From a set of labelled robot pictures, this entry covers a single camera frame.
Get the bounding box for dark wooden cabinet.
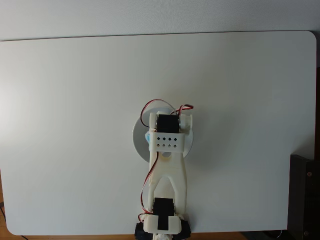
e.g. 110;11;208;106
287;153;320;240

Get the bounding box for red servo cable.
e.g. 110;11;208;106
138;212;151;224
140;99;176;132
172;103;195;117
139;151;161;221

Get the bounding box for white ceramic bowl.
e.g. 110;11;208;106
131;106;194;163

